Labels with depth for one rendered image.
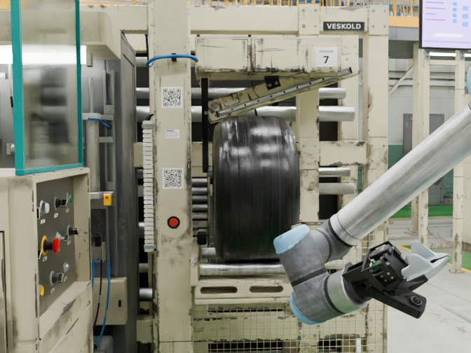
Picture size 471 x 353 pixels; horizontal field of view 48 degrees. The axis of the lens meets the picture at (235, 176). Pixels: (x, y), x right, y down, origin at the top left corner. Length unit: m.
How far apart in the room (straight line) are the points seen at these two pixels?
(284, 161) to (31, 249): 0.87
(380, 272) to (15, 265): 0.78
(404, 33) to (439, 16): 2.47
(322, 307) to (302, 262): 0.11
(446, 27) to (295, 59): 3.82
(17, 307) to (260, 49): 1.40
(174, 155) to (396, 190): 0.93
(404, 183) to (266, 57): 1.14
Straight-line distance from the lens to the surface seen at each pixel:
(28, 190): 1.23
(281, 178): 1.73
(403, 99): 12.50
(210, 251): 2.14
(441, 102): 12.99
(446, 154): 1.18
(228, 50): 2.19
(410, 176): 1.20
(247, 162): 1.73
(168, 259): 1.94
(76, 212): 1.76
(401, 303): 1.14
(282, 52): 2.21
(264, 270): 1.88
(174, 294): 1.97
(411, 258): 1.06
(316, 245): 1.23
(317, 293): 1.19
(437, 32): 5.85
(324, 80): 2.36
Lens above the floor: 1.32
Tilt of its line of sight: 3 degrees down
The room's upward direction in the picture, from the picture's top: straight up
